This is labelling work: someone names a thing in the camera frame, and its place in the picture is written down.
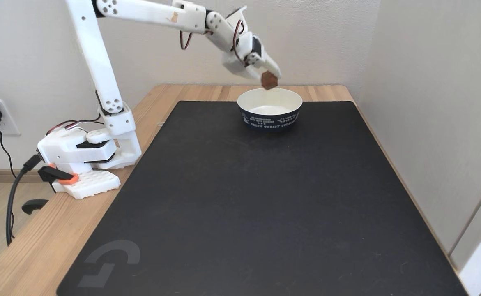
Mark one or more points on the brown cube toy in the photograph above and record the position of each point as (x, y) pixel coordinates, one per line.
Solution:
(269, 80)

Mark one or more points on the black desk mat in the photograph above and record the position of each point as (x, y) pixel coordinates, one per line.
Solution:
(265, 230)

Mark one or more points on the white paper bowl navy band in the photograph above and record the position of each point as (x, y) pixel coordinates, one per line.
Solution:
(270, 109)

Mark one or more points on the black orange table clamp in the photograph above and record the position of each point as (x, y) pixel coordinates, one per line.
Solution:
(59, 176)

